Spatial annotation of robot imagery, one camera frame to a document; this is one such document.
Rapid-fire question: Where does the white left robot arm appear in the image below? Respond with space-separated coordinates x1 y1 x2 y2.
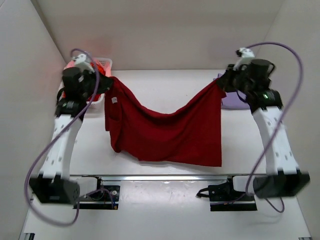
27 67 113 205

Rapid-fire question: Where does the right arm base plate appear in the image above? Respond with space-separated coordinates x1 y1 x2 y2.
196 176 258 212

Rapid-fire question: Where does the orange red t shirt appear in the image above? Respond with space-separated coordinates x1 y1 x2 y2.
62 62 106 101

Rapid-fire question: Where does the folded lilac t shirt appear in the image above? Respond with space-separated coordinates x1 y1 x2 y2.
217 72 251 111

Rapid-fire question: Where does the pink t shirt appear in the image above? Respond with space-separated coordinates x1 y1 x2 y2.
64 60 75 70

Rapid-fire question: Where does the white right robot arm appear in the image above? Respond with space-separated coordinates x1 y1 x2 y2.
216 58 310 199

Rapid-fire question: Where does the white plastic laundry basket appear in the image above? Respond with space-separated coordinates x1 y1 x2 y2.
57 54 113 105

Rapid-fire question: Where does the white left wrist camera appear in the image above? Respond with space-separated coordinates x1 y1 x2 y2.
72 53 95 73

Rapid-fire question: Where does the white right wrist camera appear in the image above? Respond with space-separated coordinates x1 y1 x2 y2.
233 47 256 71

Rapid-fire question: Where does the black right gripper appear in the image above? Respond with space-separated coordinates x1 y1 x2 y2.
215 64 253 95

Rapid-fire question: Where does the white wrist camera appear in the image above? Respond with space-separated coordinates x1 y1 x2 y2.
72 53 95 73
233 47 256 71

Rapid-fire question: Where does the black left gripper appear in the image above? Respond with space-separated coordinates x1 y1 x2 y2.
82 62 116 94

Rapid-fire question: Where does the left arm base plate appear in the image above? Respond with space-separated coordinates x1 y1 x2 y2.
72 175 121 210

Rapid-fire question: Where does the dark red t shirt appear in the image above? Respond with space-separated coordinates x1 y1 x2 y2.
104 77 226 167

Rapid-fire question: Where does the aluminium table edge rail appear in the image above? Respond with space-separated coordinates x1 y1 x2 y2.
70 174 232 182

